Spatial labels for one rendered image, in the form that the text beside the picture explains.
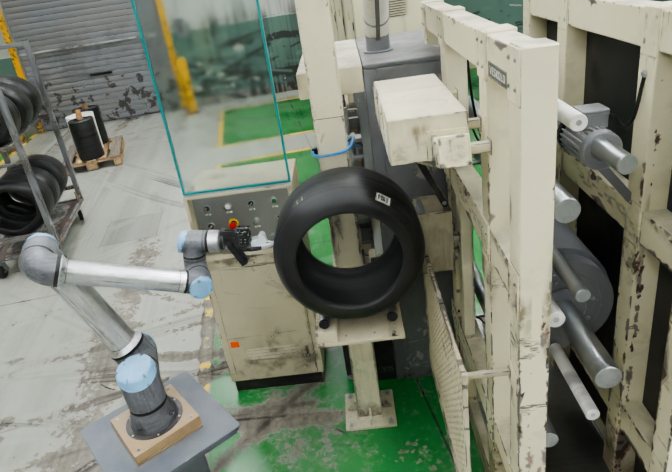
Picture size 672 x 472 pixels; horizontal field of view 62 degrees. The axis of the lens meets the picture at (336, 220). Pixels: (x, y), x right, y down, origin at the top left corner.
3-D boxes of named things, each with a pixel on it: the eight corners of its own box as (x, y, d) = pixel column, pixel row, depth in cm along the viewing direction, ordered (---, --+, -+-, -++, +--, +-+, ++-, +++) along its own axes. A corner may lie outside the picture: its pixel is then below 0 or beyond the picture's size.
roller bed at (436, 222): (416, 253, 274) (411, 197, 261) (446, 249, 273) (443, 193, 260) (422, 274, 256) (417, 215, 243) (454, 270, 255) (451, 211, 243)
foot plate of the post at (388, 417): (345, 395, 320) (344, 390, 318) (392, 390, 319) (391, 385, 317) (346, 431, 296) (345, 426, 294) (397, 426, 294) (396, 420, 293)
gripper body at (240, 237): (249, 233, 220) (218, 233, 220) (250, 252, 224) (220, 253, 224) (251, 225, 227) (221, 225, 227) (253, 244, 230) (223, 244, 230)
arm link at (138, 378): (128, 419, 217) (113, 385, 209) (127, 391, 232) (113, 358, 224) (168, 405, 221) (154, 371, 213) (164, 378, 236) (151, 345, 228)
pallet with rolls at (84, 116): (72, 154, 888) (56, 107, 856) (124, 143, 906) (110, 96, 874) (63, 177, 782) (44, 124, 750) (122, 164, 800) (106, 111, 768)
